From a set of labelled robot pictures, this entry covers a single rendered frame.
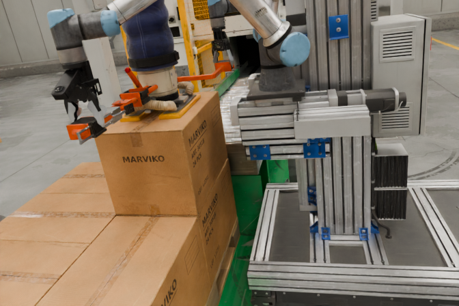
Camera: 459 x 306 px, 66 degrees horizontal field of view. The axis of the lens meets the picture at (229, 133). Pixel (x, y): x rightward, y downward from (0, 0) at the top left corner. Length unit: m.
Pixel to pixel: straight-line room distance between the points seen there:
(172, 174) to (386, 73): 0.96
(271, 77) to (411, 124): 0.62
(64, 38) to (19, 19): 13.13
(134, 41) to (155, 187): 0.63
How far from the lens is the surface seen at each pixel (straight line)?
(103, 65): 3.12
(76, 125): 1.19
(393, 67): 1.57
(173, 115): 1.56
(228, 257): 2.16
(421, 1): 11.12
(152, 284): 1.31
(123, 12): 1.28
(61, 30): 1.16
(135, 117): 1.64
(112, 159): 1.60
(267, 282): 1.74
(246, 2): 1.21
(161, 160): 1.50
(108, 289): 1.36
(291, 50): 1.25
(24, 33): 14.26
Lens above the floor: 1.38
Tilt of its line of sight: 20 degrees down
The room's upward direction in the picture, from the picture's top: 8 degrees counter-clockwise
